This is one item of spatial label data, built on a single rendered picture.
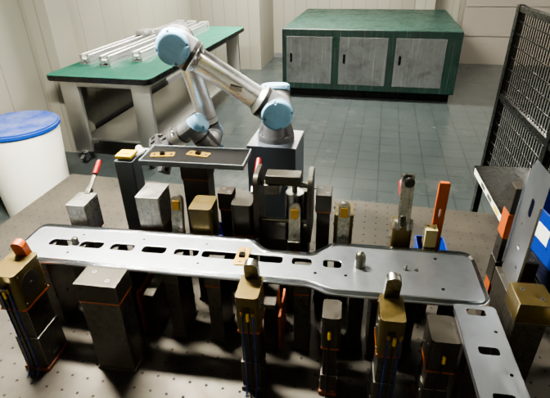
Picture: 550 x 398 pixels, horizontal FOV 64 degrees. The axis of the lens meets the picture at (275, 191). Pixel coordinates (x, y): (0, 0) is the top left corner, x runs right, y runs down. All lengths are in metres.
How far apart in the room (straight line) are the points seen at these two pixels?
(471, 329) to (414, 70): 5.03
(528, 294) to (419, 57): 4.93
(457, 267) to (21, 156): 2.96
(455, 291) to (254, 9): 6.61
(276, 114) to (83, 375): 1.03
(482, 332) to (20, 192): 3.21
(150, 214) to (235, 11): 6.32
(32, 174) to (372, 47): 4.14
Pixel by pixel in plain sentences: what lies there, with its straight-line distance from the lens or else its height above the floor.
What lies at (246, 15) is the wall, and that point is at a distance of 7.55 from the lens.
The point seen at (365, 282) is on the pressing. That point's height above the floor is 1.00.
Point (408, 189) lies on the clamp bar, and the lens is 1.34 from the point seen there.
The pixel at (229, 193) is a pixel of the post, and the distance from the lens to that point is 1.43.
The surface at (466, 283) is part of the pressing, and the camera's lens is 1.30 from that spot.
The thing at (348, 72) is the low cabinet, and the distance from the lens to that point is 6.01.
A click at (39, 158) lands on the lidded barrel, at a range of 3.58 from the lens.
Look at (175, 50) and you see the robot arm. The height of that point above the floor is 1.50.
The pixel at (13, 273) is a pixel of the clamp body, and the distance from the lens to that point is 1.36.
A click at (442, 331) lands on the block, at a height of 0.98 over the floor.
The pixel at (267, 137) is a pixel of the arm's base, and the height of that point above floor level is 1.13.
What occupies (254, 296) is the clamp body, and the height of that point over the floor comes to 1.04.
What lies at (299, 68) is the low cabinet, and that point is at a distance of 6.08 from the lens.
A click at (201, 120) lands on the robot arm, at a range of 1.66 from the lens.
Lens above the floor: 1.80
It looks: 29 degrees down
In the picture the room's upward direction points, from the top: 1 degrees counter-clockwise
